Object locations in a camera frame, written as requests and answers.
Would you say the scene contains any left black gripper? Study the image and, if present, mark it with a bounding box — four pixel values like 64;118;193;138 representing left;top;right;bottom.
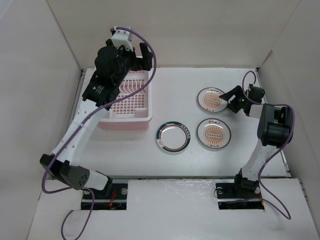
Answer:
107;39;153;86

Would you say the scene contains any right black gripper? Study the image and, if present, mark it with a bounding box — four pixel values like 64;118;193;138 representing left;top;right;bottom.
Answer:
218;85;250;114

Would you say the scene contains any orange sunburst plate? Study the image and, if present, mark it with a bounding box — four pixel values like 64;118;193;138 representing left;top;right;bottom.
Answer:
197;87;228;114
196;118;232;150

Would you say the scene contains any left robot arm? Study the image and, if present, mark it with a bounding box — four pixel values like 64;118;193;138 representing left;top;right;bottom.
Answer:
39;39;157;199

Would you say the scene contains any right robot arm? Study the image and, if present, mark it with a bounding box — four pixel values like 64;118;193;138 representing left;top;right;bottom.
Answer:
219;84;293;198

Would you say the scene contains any pink plastic dish rack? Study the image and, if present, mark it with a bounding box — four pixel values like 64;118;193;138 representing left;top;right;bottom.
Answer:
98;70;152;131

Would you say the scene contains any white plate green red rim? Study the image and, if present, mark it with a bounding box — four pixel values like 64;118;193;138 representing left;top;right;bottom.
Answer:
155;121;191;154

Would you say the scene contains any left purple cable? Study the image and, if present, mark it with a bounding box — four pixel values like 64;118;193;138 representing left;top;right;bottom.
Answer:
41;26;158;238

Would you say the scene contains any purple cable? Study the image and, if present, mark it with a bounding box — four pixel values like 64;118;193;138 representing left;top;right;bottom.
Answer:
241;69;297;221
41;26;158;238

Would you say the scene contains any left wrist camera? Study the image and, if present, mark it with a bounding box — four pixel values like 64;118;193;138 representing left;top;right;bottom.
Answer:
110;27;134;51

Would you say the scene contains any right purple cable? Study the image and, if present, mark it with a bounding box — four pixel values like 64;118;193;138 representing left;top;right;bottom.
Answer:
241;69;297;221

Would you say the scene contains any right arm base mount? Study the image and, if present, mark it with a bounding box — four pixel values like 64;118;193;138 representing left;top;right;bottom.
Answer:
213;182;265;210

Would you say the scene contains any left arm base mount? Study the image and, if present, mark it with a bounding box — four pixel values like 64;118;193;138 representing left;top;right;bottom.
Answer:
80;182;128;211

